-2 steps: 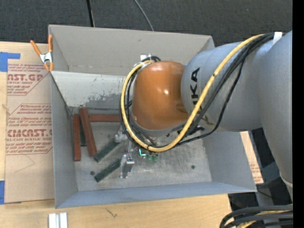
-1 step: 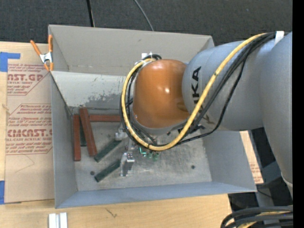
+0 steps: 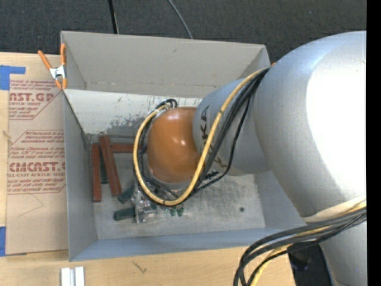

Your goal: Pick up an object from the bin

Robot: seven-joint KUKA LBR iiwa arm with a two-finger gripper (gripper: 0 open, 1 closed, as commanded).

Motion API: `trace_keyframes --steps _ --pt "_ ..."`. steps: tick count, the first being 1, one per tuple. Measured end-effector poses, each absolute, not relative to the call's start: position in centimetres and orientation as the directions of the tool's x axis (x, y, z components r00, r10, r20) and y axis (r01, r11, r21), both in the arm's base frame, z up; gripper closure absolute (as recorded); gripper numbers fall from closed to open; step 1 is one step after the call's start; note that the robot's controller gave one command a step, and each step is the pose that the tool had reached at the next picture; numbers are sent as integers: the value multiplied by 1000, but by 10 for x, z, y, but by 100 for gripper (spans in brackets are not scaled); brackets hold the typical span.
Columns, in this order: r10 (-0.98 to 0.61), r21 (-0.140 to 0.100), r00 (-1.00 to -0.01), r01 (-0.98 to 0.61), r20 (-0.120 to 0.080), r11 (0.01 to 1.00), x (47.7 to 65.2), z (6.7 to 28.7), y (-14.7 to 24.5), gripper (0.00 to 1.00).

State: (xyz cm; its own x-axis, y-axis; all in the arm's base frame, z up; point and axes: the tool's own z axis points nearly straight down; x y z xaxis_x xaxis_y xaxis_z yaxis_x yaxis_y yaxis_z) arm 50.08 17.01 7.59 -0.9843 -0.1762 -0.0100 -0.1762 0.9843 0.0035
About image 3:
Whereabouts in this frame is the dark green flat block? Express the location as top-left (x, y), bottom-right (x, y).
top-left (113, 207), bottom-right (138, 222)
top-left (117, 183), bottom-right (136, 204)
top-left (100, 150), bottom-right (109, 185)

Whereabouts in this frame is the red-brown flat block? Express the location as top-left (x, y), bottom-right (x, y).
top-left (98, 135), bottom-right (123, 197)
top-left (110, 143), bottom-right (135, 154)
top-left (91, 142), bottom-right (103, 203)

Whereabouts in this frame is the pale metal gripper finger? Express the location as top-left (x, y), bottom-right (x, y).
top-left (134, 203), bottom-right (158, 224)
top-left (132, 188), bottom-right (150, 206)

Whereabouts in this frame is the brown cardboard board, red print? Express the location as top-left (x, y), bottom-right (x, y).
top-left (0, 51), bottom-right (70, 256)

